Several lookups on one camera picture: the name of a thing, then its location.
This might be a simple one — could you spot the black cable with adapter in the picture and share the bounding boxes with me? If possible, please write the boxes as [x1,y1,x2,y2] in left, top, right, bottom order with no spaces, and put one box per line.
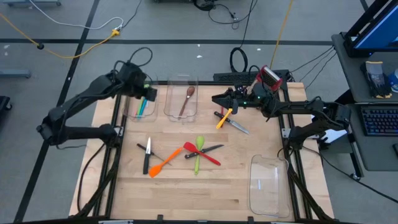
[207,0,259,31]

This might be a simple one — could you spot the silver blade black handle knife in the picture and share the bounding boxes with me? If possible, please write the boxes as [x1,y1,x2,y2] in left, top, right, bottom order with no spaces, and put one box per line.
[213,111,251,136]

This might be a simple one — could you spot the black coiled cable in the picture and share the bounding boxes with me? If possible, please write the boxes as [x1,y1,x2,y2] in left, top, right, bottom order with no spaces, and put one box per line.
[229,0,259,73]

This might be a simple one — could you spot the black blade kitchen knife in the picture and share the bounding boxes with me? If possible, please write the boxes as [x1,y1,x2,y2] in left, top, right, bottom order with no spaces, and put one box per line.
[184,144,225,160]

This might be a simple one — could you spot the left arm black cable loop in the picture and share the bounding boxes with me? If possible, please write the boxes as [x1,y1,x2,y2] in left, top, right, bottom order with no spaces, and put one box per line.
[129,46,154,68]

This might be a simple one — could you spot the light green silicone spoon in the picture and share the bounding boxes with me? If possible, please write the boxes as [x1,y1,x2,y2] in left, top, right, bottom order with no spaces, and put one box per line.
[193,135,205,176]

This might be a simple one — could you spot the black aluminium table frame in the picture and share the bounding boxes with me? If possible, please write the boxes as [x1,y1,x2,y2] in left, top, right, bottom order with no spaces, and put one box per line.
[68,80,336,224]

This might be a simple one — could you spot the white cable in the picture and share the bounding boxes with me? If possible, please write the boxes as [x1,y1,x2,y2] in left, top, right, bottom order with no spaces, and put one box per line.
[28,0,125,31]

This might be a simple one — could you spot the brown wooden spoon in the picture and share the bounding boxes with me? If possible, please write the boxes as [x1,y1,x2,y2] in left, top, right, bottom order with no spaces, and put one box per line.
[178,85,197,119]

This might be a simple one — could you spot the grey furniture foot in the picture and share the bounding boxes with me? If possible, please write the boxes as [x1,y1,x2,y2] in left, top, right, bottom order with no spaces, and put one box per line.
[0,68,32,79]

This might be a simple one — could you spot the pink silicone spatula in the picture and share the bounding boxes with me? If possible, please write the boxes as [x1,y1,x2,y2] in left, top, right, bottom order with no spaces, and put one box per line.
[134,96,142,119]

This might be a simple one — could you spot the thin black knife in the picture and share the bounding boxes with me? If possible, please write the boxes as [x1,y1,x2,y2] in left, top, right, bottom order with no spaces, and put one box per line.
[136,142,173,167]

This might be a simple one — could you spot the yellow cable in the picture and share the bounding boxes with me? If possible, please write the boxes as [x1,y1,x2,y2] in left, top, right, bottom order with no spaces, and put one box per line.
[269,0,295,70]

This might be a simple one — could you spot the black round device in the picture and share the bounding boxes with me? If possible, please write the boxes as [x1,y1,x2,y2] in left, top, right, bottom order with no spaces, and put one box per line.
[192,0,219,12]

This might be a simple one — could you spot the black power strip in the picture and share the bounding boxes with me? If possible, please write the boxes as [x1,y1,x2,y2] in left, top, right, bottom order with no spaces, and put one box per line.
[213,69,290,83]

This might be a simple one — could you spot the red box device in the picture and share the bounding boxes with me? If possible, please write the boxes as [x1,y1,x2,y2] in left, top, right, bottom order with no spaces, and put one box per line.
[247,65,284,94]

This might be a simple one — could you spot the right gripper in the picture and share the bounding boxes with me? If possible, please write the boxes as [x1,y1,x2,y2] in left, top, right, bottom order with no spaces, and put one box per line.
[212,85,270,115]

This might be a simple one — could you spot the red silicone spatula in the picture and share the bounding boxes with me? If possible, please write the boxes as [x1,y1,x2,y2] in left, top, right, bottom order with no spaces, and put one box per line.
[183,141,222,167]

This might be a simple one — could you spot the white blade black handle knife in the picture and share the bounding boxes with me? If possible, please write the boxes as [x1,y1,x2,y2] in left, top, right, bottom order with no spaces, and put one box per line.
[142,136,152,175]

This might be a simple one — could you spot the yellow silicone spatula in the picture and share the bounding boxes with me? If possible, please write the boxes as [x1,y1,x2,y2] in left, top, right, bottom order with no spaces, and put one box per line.
[215,108,234,130]

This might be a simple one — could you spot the black keyboard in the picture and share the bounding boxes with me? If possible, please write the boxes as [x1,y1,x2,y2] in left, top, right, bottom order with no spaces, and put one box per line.
[359,105,398,137]

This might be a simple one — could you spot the black computer monitor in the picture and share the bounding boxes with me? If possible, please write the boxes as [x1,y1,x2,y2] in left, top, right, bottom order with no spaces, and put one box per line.
[343,0,398,58]

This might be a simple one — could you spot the blue white container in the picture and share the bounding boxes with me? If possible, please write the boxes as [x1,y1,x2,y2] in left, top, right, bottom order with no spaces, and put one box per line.
[388,68,398,93]

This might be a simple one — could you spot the yellow extension cord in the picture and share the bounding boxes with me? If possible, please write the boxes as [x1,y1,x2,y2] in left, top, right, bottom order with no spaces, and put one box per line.
[0,12,121,60]

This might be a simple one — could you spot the grey desk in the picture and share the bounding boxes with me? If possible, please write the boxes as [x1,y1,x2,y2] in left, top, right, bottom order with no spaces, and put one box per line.
[330,32,398,172]

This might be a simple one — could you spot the orange silicone spatula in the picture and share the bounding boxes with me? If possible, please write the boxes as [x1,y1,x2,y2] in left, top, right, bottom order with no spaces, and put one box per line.
[147,146,185,179]

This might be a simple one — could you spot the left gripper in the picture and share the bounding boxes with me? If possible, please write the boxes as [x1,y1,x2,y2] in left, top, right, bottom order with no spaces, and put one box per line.
[119,62,158,102]

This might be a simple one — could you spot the grey black work gloves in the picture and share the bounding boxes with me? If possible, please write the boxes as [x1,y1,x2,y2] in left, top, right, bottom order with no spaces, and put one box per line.
[360,60,393,100]

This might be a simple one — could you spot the large clear plastic bin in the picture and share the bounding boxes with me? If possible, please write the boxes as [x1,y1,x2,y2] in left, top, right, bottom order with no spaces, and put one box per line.
[248,154,292,219]

